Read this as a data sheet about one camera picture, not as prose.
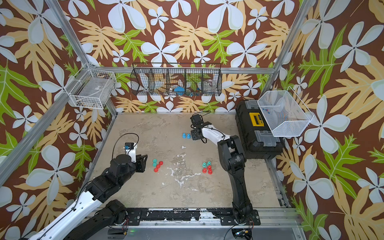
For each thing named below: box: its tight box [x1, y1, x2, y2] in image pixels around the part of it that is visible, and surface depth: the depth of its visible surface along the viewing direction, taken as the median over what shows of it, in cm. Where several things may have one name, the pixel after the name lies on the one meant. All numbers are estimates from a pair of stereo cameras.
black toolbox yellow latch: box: [235, 100, 285, 160], surface depth 88 cm
